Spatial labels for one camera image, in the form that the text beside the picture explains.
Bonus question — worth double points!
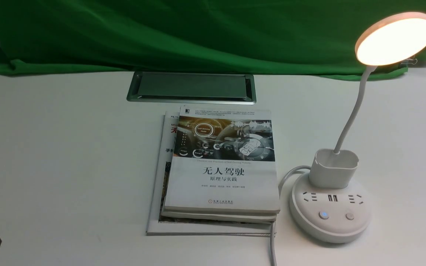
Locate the metal binder clip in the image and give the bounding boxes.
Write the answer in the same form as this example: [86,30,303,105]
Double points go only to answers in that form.
[400,56,419,67]

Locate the large bottom white book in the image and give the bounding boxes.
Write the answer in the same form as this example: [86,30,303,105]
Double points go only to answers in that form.
[146,111,270,238]

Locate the green backdrop cloth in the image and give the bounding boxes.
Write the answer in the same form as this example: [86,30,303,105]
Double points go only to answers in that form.
[0,0,426,81]

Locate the middle white book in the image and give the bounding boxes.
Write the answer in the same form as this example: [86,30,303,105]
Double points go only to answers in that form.
[161,155,277,223]

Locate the white self-driving textbook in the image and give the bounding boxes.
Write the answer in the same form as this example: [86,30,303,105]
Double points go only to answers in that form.
[164,105,280,215]

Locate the white desk lamp with base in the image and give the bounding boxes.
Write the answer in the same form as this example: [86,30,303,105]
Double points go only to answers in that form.
[286,11,426,244]

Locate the silver desk cable grommet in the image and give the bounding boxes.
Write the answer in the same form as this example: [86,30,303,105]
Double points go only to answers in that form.
[126,71,257,105]

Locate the white power cable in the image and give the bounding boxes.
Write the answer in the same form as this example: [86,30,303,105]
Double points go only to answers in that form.
[270,165,312,266]

